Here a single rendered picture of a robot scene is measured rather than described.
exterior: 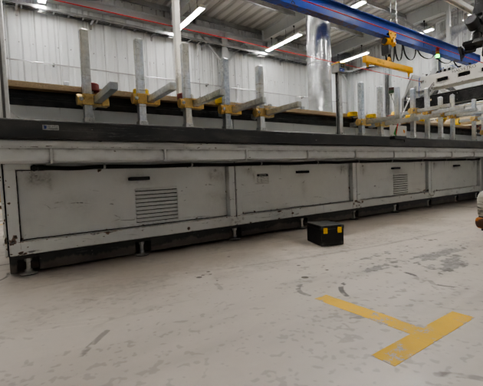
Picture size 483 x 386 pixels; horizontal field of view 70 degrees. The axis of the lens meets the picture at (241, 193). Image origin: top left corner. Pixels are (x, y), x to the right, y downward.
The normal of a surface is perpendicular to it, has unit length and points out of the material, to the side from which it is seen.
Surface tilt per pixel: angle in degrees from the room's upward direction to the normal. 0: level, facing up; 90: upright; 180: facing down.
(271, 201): 90
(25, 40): 90
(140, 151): 90
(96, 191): 93
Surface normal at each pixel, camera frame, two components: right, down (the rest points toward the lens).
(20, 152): 0.57, 0.02
